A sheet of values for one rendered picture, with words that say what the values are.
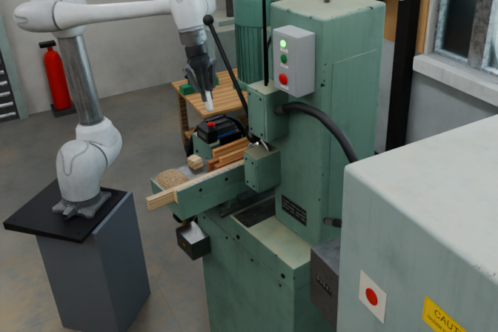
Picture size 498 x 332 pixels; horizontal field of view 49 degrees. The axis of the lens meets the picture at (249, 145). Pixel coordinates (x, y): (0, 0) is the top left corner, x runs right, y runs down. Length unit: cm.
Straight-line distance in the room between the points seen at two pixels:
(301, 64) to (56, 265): 150
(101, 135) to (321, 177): 111
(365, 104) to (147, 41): 353
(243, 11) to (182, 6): 26
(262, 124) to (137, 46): 343
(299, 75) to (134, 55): 360
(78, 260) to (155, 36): 291
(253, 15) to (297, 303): 88
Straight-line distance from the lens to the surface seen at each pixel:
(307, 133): 151
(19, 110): 478
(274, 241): 173
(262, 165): 162
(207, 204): 181
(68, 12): 203
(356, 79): 148
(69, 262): 241
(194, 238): 206
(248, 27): 167
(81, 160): 221
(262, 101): 149
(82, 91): 230
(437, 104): 312
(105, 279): 236
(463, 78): 287
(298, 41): 134
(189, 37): 185
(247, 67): 172
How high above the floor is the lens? 190
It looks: 29 degrees down
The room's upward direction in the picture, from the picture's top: 3 degrees counter-clockwise
